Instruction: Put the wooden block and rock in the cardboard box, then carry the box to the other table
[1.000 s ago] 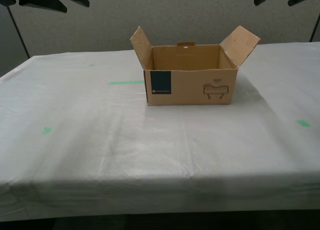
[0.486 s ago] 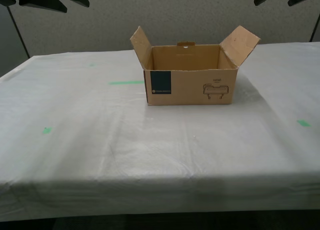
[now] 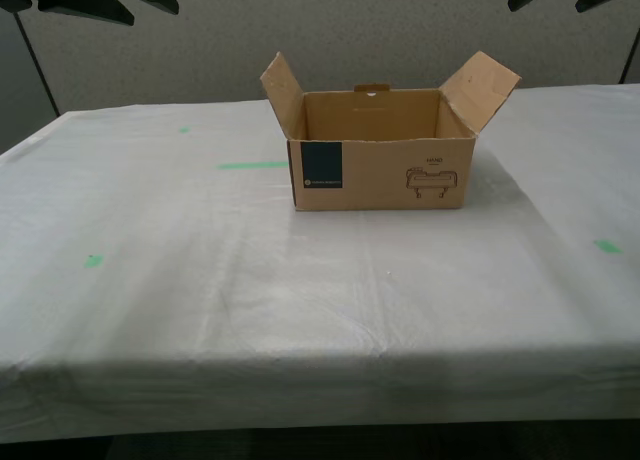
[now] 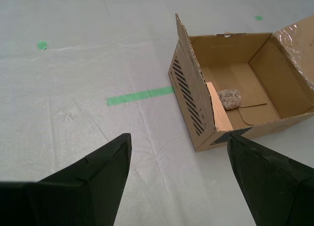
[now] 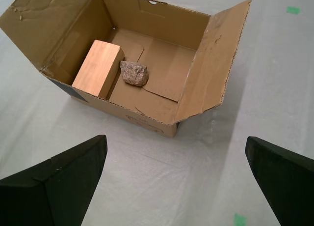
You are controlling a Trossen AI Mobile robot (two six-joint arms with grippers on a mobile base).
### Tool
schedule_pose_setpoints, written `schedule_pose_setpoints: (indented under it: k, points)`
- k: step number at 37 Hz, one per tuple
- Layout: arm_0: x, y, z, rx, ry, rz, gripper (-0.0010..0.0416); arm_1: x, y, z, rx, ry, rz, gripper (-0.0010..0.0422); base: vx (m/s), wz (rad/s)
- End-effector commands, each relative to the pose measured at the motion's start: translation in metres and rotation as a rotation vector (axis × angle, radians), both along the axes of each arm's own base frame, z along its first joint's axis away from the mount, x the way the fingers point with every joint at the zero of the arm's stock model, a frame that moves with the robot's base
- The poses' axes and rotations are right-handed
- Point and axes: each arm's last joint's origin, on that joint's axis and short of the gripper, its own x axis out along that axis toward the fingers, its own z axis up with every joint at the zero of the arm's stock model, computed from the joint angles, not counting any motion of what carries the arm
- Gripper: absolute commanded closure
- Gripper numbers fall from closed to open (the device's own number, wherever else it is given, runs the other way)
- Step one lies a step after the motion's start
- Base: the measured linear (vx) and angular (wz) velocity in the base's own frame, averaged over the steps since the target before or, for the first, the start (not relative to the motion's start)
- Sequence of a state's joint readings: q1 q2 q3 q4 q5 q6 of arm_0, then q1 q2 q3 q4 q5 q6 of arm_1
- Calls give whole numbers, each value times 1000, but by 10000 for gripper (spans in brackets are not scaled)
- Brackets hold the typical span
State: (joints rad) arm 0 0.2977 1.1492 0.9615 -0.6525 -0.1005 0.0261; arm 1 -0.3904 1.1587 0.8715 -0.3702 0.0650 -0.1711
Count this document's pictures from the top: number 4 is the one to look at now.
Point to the white plastic table cover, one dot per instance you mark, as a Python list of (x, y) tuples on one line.
[(73, 71)]

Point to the green tape piece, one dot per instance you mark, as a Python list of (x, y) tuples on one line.
[(42, 44), (258, 18)]

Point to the speckled beige rock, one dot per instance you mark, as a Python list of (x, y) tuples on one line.
[(230, 99)]

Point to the long green tape strip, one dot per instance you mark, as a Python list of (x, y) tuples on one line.
[(139, 96)]

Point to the brown cardboard box with flaps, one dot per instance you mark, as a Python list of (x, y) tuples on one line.
[(265, 71)]

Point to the light wooden block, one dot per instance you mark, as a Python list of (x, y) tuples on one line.
[(219, 113)]

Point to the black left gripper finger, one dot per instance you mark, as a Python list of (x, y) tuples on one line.
[(274, 186), (73, 194)]

